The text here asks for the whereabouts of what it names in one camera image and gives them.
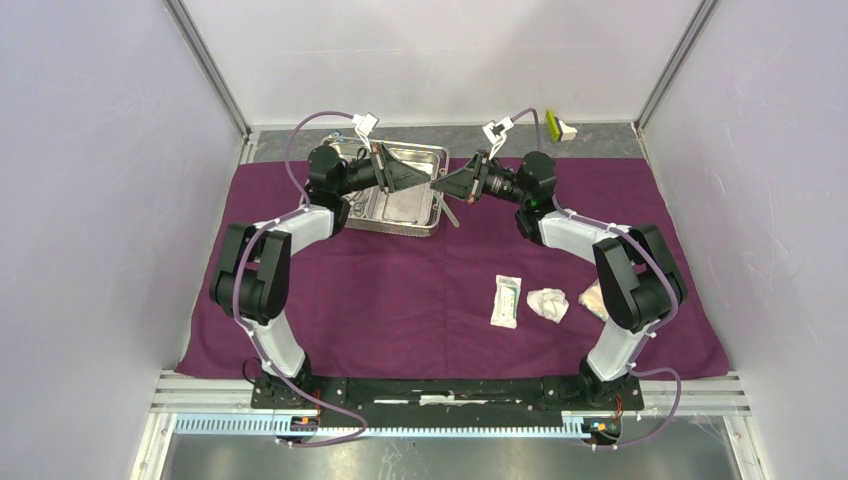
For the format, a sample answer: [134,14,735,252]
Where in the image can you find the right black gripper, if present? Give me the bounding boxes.
[431,148,530,206]

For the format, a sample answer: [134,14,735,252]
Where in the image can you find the metal instrument tray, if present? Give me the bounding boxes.
[345,140,450,237]

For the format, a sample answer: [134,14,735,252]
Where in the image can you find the beige gauze roll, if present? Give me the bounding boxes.
[578,280,610,322]

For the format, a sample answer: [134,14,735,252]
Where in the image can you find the white sterile packet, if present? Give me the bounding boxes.
[490,275,522,329]

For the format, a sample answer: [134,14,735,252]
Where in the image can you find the purple cloth wrap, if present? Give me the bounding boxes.
[175,158,732,380]

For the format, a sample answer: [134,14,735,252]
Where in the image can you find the white gauze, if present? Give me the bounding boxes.
[526,288,570,324]

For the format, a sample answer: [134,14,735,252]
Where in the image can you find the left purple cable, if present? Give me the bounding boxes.
[229,111,370,449]

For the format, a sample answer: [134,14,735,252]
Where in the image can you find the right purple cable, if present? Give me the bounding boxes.
[508,107,684,452]

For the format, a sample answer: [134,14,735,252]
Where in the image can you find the yellow green white object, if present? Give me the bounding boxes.
[545,109,578,143]

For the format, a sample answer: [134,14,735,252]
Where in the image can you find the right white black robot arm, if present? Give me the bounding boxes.
[430,151,688,408]

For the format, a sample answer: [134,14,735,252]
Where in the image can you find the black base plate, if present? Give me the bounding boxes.
[250,374,645,429]

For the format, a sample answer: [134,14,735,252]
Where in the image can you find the purple cable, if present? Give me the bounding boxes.
[508,107,684,452]
[229,111,370,449]

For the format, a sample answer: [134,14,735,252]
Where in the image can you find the aluminium frame rail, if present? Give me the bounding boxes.
[130,370,771,479]

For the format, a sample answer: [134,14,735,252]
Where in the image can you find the steel surgical scissors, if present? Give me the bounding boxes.
[349,191,371,217]

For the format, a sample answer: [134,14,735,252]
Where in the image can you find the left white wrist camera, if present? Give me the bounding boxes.
[351,113,379,152]

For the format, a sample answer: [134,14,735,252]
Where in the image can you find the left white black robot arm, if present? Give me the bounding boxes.
[210,142,438,408]

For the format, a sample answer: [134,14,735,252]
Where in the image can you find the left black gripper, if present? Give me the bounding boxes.
[335,142,431,196]

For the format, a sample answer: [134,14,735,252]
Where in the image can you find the steel scalpel handle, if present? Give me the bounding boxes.
[438,194,460,228]

